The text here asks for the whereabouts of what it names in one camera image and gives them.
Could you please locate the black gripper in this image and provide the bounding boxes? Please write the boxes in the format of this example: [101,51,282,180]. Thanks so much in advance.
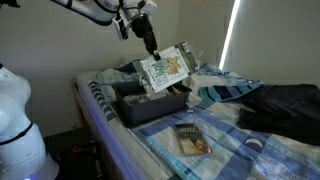
[130,12,162,62]

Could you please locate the design works craft kit package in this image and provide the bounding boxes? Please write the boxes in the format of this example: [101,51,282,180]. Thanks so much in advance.
[137,40,202,94]

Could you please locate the dark grey plastic box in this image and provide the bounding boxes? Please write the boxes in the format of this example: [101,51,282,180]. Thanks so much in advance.
[112,77,193,126]

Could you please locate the dark blue cloth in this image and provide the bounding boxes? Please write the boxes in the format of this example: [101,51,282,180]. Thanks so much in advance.
[116,61,141,74]

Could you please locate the small yellowish packet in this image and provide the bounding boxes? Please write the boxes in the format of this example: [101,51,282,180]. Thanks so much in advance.
[169,85,184,96]

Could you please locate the white printed packet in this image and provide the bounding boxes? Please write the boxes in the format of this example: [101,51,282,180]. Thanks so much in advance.
[123,93,152,105]

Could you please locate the white mattress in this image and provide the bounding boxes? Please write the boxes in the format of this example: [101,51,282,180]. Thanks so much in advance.
[75,70,174,180]

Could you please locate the Zelda game case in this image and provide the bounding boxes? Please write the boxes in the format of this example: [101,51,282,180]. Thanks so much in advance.
[173,122,214,156]

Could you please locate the small red object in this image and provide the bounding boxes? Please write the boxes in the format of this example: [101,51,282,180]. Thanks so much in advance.
[72,145,90,155]

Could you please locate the blue checked blanket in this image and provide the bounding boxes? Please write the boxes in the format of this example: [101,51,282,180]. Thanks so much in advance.
[87,62,320,180]

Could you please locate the dark folded jeans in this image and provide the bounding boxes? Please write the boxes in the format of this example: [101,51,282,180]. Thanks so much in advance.
[236,83,320,146]

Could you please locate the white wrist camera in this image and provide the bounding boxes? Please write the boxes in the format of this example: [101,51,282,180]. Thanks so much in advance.
[112,12,131,42]

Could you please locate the black mount bracket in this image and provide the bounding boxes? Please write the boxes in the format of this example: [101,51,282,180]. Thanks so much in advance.
[0,0,21,9]

